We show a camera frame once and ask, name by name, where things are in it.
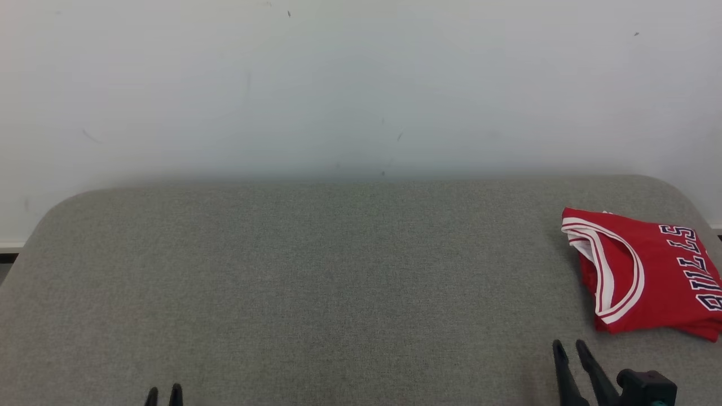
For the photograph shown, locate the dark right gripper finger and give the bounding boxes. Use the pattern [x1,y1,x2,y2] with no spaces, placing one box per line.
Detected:
[552,339,591,406]
[575,339,622,406]

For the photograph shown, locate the red jersey white sleeves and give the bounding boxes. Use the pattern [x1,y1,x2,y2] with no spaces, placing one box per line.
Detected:
[561,208,722,343]

